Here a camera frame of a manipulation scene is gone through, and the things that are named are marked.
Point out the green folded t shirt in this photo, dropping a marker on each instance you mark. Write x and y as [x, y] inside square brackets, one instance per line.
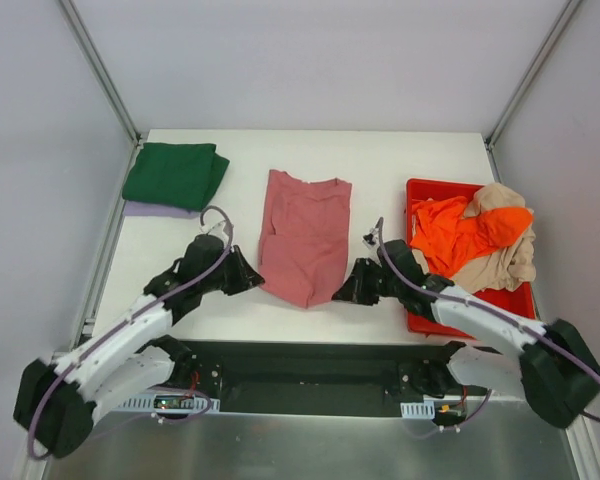
[184, 176]

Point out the pink t shirt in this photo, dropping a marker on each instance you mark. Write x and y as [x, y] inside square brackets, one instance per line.
[304, 241]

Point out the white cable duct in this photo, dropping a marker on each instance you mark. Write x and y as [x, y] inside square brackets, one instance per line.
[167, 402]
[424, 410]

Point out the left aluminium frame post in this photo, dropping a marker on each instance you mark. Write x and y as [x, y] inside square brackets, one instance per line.
[97, 65]

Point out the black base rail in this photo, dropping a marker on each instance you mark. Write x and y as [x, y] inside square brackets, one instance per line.
[310, 379]

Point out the beige t shirt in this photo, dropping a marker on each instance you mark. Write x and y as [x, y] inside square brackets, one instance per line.
[515, 250]

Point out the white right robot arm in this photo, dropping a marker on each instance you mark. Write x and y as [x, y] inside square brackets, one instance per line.
[509, 335]

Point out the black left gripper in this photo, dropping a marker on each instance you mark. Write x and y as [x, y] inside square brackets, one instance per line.
[236, 271]

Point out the white left cable duct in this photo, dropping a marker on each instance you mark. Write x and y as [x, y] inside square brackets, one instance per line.
[167, 402]

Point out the aluminium frame post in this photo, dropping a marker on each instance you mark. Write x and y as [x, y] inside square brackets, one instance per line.
[541, 57]
[97, 65]

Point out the lavender folded t shirt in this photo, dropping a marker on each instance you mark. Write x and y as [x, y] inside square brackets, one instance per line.
[139, 209]

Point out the orange t shirt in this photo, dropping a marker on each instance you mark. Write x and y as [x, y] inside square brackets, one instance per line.
[449, 239]

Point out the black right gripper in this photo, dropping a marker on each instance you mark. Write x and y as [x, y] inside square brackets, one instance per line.
[365, 282]

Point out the aluminium front rail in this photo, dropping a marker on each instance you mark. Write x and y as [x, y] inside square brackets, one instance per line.
[103, 377]

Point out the white right cable duct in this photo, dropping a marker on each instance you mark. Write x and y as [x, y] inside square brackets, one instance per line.
[424, 410]

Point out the right aluminium frame post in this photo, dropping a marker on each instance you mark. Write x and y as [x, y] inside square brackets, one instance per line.
[541, 57]

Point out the red plastic bin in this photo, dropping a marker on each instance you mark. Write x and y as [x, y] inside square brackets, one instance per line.
[505, 305]

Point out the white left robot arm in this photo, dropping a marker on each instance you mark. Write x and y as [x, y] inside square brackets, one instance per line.
[60, 402]

